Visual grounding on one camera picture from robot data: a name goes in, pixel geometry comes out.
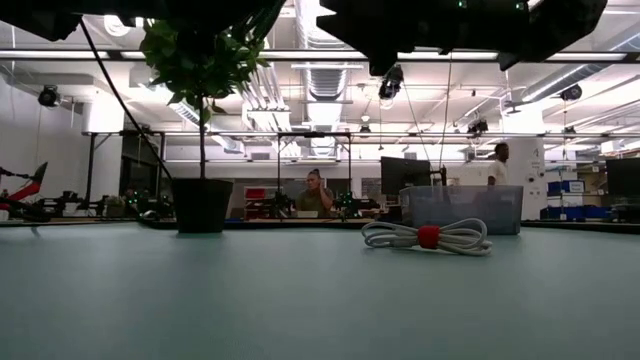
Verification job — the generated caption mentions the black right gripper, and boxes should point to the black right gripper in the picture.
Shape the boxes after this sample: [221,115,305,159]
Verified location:
[316,0,610,78]

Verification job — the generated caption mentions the black computer monitor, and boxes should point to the black computer monitor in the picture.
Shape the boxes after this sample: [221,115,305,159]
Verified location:
[379,155,433,197]

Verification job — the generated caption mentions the standing person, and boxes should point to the standing person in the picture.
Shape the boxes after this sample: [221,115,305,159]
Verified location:
[487,141,512,187]

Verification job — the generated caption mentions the grey translucent plastic bin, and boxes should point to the grey translucent plastic bin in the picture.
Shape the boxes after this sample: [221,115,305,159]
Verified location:
[398,184,525,236]

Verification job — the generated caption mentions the blue storage bins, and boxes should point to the blue storage bins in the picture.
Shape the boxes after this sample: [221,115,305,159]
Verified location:
[539,179,614,222]

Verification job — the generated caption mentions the seated person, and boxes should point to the seated person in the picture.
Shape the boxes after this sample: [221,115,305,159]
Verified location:
[294,168,336,214]

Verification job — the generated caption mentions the black wide monitor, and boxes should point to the black wide monitor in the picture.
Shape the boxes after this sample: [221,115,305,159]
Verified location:
[605,157,640,199]

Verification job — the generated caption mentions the green leafy plant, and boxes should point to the green leafy plant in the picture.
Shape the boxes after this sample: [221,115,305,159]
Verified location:
[138,0,286,181]

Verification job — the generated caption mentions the teal table mat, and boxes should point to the teal table mat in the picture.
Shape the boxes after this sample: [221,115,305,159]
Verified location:
[0,222,640,360]

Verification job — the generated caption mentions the black plant pot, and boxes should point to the black plant pot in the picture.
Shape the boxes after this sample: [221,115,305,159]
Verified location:
[171,177,235,235]

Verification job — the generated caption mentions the red and black robot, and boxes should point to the red and black robot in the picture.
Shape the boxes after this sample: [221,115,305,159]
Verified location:
[0,160,50,222]

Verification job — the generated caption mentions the black hanging overhead camera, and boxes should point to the black hanging overhead camera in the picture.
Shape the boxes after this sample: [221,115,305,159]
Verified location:
[377,63,406,101]

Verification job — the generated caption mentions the black ceiling camera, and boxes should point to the black ceiling camera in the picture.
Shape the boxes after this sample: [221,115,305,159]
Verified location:
[559,83,584,103]
[37,84,63,109]

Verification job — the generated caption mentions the black background rig frame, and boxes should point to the black background rig frame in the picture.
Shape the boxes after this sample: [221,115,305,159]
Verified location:
[275,130,353,222]

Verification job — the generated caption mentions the white USB-C cable red tie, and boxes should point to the white USB-C cable red tie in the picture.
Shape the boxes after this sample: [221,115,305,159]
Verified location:
[360,217,494,258]

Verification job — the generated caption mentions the black left arm base cable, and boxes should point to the black left arm base cable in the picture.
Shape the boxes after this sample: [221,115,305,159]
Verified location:
[78,18,175,182]

